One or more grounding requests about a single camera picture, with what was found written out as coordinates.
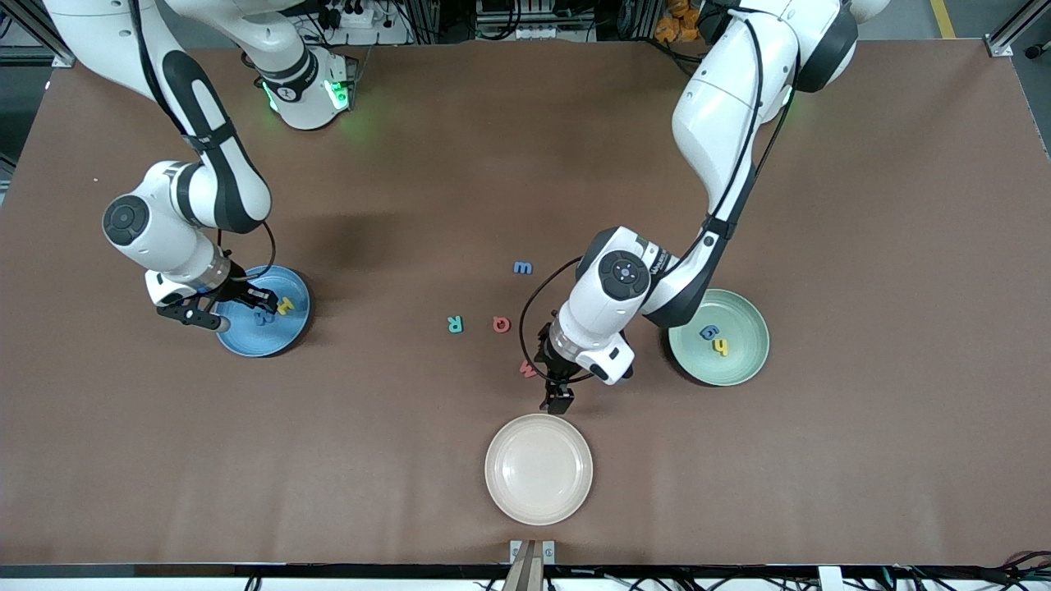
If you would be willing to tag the metal table edge bracket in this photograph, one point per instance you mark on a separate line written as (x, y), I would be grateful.
(532, 554)

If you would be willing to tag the small white box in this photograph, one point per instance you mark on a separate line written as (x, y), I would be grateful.
(830, 579)

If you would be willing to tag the cream plate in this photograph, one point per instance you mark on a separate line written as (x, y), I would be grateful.
(538, 472)

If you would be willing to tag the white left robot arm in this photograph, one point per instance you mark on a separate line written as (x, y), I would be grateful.
(722, 107)

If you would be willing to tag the aluminium frame profile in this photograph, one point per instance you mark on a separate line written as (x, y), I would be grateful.
(20, 33)
(1014, 33)

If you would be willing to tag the black table edge rail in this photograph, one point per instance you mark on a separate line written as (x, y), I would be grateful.
(164, 570)

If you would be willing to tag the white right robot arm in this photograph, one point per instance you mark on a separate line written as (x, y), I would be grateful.
(156, 238)

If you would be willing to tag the teal uppercase R letter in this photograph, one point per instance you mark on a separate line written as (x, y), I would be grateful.
(454, 325)

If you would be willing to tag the white power strip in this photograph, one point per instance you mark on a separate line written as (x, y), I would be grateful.
(355, 15)

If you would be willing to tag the blue plate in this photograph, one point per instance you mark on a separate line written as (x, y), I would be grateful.
(271, 341)

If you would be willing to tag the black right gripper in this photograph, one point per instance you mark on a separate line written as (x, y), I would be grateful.
(244, 290)

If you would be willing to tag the red uppercase Q letter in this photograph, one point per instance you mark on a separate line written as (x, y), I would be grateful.
(494, 325)

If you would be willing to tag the yellow lowercase h letter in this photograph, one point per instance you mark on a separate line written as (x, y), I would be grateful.
(721, 348)

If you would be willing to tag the bag of orange items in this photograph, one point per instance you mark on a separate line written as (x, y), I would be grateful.
(677, 25)

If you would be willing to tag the red lowercase w letter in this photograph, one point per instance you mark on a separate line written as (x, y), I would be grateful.
(526, 370)

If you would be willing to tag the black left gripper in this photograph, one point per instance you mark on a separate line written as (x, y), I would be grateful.
(553, 362)

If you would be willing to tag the blue lowercase g letter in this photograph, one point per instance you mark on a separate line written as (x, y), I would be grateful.
(709, 332)

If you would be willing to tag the brown table cover sheet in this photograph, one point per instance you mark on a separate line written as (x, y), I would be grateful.
(525, 164)

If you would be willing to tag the green plate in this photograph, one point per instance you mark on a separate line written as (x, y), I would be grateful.
(739, 365)

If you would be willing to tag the yellow uppercase H letter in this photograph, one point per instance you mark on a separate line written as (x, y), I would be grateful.
(285, 307)

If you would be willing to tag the blue uppercase M letter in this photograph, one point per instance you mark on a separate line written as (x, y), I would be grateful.
(263, 320)

